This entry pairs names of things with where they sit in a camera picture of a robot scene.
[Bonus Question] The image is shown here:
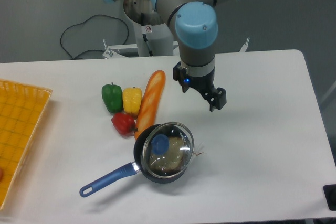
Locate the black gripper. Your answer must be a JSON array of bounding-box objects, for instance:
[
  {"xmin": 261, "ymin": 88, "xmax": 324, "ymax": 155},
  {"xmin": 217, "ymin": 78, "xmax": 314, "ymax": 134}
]
[{"xmin": 173, "ymin": 61, "xmax": 227, "ymax": 112}]

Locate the glass pot lid blue knob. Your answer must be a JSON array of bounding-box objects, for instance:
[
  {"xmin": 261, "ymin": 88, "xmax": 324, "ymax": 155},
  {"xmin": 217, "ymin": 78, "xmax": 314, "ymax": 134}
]
[{"xmin": 141, "ymin": 122, "xmax": 195, "ymax": 177}]

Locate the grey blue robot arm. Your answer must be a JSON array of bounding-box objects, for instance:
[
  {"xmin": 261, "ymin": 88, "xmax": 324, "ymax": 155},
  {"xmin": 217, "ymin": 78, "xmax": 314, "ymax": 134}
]
[{"xmin": 112, "ymin": 0, "xmax": 228, "ymax": 110}]

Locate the toy baguette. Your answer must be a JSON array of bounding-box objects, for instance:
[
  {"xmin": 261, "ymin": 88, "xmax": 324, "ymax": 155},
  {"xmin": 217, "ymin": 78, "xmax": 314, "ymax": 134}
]
[{"xmin": 134, "ymin": 70, "xmax": 166, "ymax": 140}]

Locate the yellow toy bell pepper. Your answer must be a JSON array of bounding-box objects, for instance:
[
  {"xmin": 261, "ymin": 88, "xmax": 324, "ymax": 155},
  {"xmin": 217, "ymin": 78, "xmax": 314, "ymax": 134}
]
[{"xmin": 122, "ymin": 87, "xmax": 142, "ymax": 117}]

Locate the wrapped bread slice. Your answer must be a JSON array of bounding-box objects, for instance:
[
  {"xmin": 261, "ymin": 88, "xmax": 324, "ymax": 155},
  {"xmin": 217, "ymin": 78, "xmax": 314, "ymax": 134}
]
[{"xmin": 148, "ymin": 136, "xmax": 208, "ymax": 174}]

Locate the red toy bell pepper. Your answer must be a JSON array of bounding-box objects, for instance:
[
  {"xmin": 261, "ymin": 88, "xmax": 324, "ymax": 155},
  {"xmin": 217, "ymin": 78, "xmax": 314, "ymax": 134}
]
[{"xmin": 111, "ymin": 112, "xmax": 138, "ymax": 136}]

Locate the green toy bell pepper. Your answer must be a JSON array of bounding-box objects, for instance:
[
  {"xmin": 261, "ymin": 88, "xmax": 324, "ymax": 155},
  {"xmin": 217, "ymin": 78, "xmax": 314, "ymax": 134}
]
[{"xmin": 101, "ymin": 83, "xmax": 123, "ymax": 113}]

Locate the black object table corner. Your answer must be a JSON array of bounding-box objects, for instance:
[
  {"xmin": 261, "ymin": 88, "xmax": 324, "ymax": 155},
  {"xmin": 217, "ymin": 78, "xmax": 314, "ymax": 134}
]
[{"xmin": 323, "ymin": 184, "xmax": 336, "ymax": 211}]

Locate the yellow plastic basket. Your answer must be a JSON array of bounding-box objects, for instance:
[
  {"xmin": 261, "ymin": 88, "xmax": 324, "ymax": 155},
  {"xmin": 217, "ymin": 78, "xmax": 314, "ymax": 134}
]
[{"xmin": 1, "ymin": 79, "xmax": 53, "ymax": 210}]

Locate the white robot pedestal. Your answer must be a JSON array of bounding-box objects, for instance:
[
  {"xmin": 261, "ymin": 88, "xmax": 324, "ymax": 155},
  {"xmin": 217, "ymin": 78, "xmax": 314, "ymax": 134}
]
[{"xmin": 102, "ymin": 0, "xmax": 250, "ymax": 59}]

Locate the dark pot blue handle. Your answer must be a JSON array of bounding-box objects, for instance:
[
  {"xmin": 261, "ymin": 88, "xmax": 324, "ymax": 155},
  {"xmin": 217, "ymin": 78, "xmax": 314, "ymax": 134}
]
[{"xmin": 79, "ymin": 124, "xmax": 183, "ymax": 197}]

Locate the black cable on floor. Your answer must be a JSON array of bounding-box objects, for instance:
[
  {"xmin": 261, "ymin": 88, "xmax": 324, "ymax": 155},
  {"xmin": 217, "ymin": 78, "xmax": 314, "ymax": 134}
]
[{"xmin": 60, "ymin": 14, "xmax": 130, "ymax": 60}]

